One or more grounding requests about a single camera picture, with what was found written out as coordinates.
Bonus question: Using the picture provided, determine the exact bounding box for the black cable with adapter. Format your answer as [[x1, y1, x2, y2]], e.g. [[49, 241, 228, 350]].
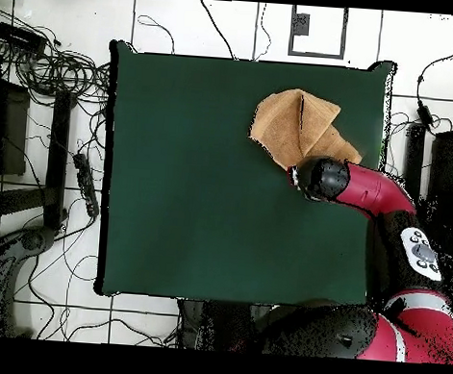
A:
[[413, 36, 453, 131]]

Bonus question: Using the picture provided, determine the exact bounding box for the orange-tan terry towel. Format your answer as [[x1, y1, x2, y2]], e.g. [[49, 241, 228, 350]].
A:
[[245, 85, 368, 177]]

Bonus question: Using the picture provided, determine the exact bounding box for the black metal stand frame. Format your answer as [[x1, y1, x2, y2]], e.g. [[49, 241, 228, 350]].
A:
[[398, 93, 453, 238], [0, 54, 80, 242]]

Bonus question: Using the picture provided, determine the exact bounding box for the grey floor outlet box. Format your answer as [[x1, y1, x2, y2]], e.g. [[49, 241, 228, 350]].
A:
[[291, 12, 312, 37]]

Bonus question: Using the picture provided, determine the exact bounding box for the long black cable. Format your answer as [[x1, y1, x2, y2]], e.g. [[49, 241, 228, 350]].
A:
[[194, 0, 240, 61]]

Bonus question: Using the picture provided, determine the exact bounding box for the dark green table cloth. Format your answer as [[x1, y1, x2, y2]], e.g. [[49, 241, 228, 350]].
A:
[[91, 38, 398, 317]]

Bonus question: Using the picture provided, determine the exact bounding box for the black power strip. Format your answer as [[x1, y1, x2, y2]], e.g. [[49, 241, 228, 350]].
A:
[[68, 151, 105, 219]]

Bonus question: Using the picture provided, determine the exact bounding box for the thin black cable loop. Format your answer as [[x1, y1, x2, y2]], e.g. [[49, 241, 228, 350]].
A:
[[134, 13, 179, 56]]

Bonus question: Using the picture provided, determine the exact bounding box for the black electronics box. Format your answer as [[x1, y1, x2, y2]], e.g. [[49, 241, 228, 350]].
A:
[[0, 21, 50, 54]]

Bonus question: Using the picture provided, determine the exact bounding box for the grey floor hatch frame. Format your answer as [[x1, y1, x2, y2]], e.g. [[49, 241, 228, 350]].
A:
[[287, 4, 349, 61]]

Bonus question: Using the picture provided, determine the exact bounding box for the grey wheeled base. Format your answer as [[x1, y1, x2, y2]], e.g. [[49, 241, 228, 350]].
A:
[[0, 222, 59, 339]]

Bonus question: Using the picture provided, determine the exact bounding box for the black cable tangle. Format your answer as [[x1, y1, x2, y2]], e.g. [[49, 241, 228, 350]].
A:
[[0, 5, 116, 107]]

